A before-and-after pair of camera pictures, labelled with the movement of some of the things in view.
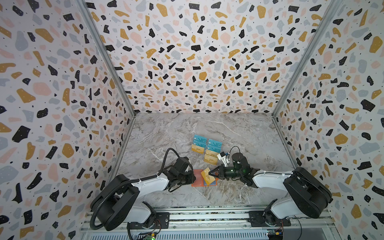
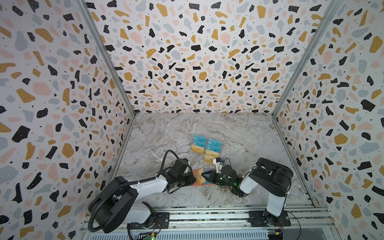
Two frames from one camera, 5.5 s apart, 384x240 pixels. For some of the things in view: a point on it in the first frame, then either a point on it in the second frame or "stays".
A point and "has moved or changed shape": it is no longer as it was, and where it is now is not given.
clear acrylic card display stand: (209, 148) stays
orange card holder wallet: (199, 181) stays
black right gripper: (220, 172) -> (216, 176)
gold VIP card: (211, 153) stays
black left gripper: (192, 178) stays
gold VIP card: (208, 178) has moved or changed shape
